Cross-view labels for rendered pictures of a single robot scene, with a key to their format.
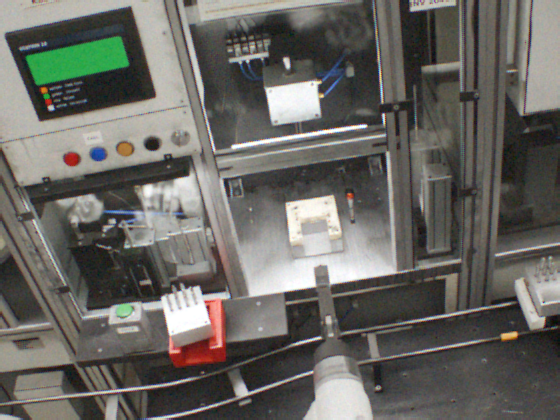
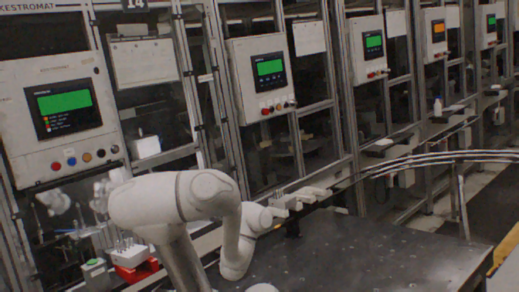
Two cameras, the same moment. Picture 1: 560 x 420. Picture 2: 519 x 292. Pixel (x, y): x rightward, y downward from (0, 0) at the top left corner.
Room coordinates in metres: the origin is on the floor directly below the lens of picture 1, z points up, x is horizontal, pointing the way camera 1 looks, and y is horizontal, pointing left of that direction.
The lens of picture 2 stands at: (-0.41, 0.95, 1.73)
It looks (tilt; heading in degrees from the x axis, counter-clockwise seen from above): 13 degrees down; 315
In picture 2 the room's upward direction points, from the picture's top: 9 degrees counter-clockwise
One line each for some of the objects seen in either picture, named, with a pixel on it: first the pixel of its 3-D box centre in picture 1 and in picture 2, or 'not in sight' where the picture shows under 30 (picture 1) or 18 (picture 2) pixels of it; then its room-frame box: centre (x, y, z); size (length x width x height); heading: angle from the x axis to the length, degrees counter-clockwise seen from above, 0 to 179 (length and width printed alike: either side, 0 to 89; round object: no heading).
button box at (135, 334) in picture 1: (132, 324); (95, 275); (1.16, 0.40, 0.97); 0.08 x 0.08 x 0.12; 87
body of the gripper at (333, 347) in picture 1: (332, 348); not in sight; (0.86, -0.05, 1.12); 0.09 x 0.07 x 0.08; 177
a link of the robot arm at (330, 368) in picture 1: (337, 378); not in sight; (0.79, -0.05, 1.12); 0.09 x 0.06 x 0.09; 87
